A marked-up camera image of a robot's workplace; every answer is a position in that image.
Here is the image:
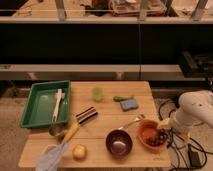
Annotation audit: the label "metal spoon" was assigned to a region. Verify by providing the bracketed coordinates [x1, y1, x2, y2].
[118, 114, 145, 130]

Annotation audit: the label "striped black white cloth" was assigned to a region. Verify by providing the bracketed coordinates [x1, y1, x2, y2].
[76, 107, 98, 125]

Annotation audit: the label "light green cup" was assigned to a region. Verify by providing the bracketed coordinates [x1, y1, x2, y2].
[92, 87, 103, 102]

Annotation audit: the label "black cables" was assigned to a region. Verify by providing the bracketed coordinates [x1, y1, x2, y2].
[157, 98, 213, 171]

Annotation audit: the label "dark box on shelf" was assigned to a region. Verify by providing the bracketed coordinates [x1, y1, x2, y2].
[178, 51, 213, 78]

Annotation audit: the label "orange bowl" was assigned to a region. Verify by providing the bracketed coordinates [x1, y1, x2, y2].
[137, 120, 167, 152]

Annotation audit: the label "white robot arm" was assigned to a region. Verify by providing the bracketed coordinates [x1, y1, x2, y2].
[157, 90, 213, 134]

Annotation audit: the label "dark purple bowl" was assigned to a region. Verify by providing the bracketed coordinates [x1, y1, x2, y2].
[105, 130, 133, 158]

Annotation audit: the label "dark red grape bunch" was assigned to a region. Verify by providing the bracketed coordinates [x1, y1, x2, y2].
[146, 129, 168, 146]

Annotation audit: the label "blue sponge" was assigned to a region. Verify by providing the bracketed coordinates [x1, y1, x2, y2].
[120, 99, 138, 111]

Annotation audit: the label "green pepper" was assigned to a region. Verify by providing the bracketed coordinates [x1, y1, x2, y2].
[113, 96, 134, 102]

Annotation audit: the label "black power adapter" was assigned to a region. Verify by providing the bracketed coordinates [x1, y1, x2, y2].
[188, 149, 201, 168]

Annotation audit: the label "yellow apple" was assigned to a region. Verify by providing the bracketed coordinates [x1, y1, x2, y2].
[72, 144, 87, 160]

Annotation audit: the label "white plastic fork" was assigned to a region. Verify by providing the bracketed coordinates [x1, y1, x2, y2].
[52, 89, 62, 122]

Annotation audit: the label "green plastic tray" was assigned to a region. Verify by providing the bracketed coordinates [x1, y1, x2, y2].
[20, 80, 71, 129]

